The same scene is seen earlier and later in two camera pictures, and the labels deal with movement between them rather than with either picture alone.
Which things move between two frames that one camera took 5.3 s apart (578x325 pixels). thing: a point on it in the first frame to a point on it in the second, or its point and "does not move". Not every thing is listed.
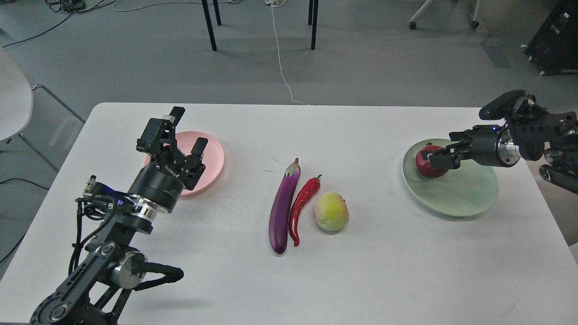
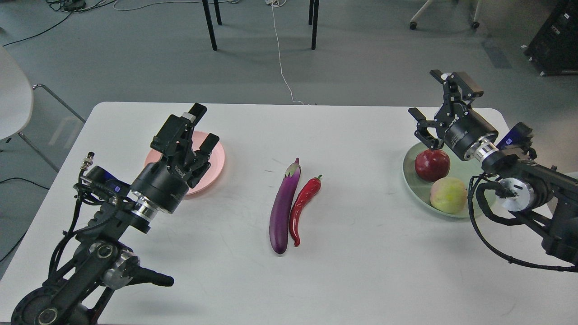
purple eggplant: [278, 222] does not move
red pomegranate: [424, 166] does not move
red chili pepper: [310, 189] does not move
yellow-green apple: [332, 211] to [448, 195]
